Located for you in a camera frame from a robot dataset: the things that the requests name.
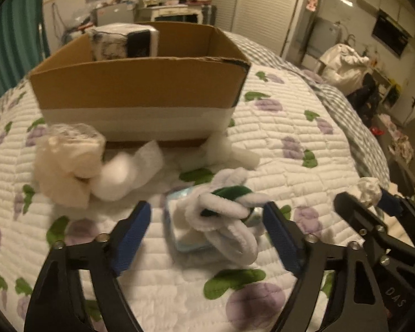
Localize small cream knotted cloth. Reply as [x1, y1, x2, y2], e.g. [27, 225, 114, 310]
[348, 177, 382, 208]

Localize white green plush rings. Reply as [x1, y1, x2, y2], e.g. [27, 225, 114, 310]
[176, 167, 274, 267]

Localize light blue tissue pack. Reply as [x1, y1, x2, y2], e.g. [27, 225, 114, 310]
[165, 184, 269, 264]

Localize cream lace cloth bundle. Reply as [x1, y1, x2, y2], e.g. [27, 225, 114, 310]
[33, 123, 106, 209]

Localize black white packaged box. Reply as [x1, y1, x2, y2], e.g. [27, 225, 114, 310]
[87, 22, 159, 61]

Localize white floral quilted blanket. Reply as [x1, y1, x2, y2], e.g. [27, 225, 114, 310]
[0, 62, 390, 332]

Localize white sock pair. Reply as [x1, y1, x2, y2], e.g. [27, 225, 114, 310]
[201, 133, 260, 169]

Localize white knotted sock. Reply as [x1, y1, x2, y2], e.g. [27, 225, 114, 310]
[90, 141, 164, 202]

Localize white jacket on chair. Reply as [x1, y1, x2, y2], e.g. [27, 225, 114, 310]
[319, 43, 370, 96]

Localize black range hood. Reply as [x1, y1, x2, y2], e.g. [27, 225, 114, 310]
[372, 11, 410, 58]

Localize open cardboard box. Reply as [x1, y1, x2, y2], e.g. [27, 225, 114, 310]
[29, 22, 251, 146]

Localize white louvred wardrobe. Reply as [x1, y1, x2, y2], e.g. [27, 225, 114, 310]
[212, 0, 304, 56]

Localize dark suitcase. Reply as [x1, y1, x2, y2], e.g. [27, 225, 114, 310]
[201, 4, 217, 25]

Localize teal curtain left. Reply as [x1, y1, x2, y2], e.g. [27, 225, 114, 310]
[0, 0, 50, 97]

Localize white dressing table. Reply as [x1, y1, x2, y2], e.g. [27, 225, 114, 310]
[134, 4, 203, 24]

